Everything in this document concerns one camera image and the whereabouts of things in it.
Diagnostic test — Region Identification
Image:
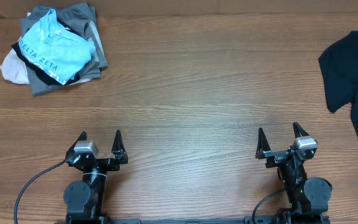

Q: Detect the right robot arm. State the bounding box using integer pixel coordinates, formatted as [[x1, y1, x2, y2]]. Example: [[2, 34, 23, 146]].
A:
[[252, 122, 333, 224]]

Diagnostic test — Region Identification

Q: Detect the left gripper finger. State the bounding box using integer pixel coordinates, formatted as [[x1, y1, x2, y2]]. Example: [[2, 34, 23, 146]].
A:
[[68, 131, 88, 152], [111, 129, 128, 164]]

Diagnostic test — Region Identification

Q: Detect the grey folded garment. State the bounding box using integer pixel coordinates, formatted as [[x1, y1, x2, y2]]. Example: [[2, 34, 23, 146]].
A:
[[20, 3, 108, 96]]

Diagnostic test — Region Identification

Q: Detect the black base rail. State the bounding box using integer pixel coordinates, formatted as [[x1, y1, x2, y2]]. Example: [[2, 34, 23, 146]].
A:
[[56, 215, 331, 224]]

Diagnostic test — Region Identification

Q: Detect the light blue folded t-shirt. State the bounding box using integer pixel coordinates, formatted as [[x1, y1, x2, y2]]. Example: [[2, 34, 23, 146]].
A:
[[18, 9, 96, 85]]

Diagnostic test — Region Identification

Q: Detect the black folded garment in pile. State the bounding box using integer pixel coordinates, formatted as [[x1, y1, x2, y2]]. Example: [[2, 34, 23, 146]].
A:
[[11, 41, 81, 86]]

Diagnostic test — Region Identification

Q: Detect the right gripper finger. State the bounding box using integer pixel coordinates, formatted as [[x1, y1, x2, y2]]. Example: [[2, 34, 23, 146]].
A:
[[255, 128, 272, 159], [293, 122, 309, 138]]

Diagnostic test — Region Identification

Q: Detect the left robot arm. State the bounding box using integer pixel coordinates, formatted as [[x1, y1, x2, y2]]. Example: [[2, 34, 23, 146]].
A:
[[63, 130, 128, 223]]

